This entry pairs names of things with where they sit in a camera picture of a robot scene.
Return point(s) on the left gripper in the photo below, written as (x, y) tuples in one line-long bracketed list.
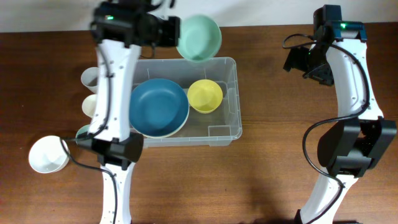
[(175, 27)]

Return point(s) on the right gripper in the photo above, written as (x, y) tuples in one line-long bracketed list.
[(295, 60)]

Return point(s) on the green bowl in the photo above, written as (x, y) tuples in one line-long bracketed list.
[(200, 38)]

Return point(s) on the blue plate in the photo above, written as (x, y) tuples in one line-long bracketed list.
[(157, 107)]

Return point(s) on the yellow bowl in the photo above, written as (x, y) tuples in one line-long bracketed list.
[(205, 96)]

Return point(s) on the grey cup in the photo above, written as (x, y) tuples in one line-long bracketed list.
[(89, 78)]

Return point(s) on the beige plate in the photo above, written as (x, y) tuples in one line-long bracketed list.
[(170, 134)]

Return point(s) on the white bowl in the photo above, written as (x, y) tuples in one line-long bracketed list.
[(47, 155)]

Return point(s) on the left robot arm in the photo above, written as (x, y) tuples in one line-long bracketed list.
[(120, 29)]

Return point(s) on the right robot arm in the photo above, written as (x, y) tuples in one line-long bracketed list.
[(336, 56)]

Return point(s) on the cream cup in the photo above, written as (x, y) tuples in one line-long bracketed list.
[(88, 105)]

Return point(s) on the clear plastic storage bin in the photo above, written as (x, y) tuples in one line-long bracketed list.
[(218, 128)]

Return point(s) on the green cup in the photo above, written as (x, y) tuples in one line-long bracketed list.
[(82, 130)]

